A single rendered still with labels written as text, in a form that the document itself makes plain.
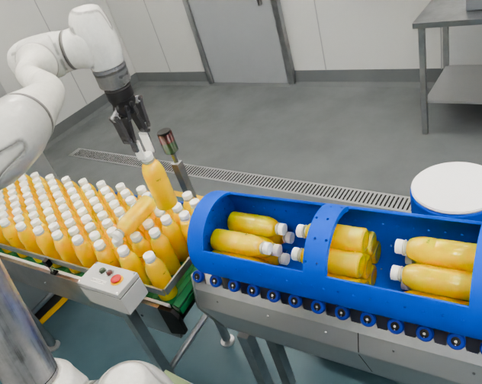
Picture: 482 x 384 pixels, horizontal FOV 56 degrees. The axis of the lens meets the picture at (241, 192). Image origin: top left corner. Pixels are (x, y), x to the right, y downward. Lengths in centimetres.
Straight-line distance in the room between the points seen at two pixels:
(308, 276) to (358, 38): 370
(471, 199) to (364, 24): 327
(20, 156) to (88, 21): 55
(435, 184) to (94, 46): 114
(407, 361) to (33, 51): 127
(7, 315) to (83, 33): 68
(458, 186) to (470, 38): 293
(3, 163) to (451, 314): 96
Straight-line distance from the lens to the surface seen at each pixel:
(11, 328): 97
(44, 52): 126
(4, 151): 74
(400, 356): 140
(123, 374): 100
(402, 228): 140
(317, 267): 123
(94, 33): 123
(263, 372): 202
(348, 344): 144
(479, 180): 167
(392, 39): 463
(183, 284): 171
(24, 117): 79
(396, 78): 475
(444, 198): 160
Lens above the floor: 204
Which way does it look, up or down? 34 degrees down
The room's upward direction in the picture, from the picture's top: 19 degrees counter-clockwise
